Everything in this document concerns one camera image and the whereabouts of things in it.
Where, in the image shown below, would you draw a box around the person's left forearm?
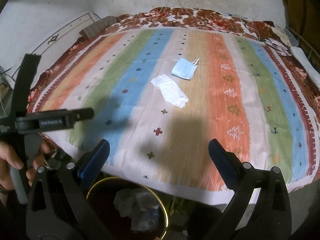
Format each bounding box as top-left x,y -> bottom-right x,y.
0,182 -> 13,205

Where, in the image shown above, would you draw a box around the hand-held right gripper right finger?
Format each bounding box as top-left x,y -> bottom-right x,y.
208,139 -> 293,240

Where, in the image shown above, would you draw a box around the grey folded cloth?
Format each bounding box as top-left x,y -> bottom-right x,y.
79,16 -> 118,38

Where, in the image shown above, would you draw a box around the blue face mask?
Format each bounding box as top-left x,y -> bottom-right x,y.
171,57 -> 200,81

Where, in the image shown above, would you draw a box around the brown curtain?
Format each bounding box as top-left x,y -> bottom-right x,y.
282,0 -> 320,30

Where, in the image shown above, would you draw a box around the white crumpled wrapper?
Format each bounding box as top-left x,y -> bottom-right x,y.
151,74 -> 189,109

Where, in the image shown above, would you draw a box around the person's left hand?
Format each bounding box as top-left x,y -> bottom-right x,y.
0,140 -> 50,190

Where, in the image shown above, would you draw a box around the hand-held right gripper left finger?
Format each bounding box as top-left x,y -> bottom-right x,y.
26,139 -> 118,240

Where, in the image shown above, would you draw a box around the scattered foil packets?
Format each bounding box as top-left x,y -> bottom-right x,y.
264,26 -> 293,57

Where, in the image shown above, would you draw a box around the striped colourful mat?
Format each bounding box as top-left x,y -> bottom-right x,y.
37,27 -> 320,204

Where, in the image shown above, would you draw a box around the dark bin with gold rim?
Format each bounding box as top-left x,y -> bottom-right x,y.
85,176 -> 170,240

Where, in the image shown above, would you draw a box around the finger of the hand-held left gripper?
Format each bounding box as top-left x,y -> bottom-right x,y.
64,107 -> 95,126

